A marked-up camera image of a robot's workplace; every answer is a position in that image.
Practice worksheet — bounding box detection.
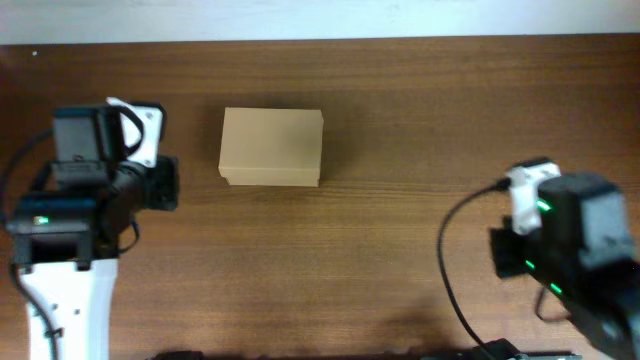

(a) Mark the cardboard box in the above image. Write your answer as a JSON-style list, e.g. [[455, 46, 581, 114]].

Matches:
[[218, 107, 324, 187]]

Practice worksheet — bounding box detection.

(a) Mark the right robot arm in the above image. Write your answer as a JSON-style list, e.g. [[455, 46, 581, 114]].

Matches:
[[490, 173, 639, 359]]

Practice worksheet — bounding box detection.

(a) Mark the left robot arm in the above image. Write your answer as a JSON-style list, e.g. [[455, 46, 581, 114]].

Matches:
[[1, 97, 179, 359]]

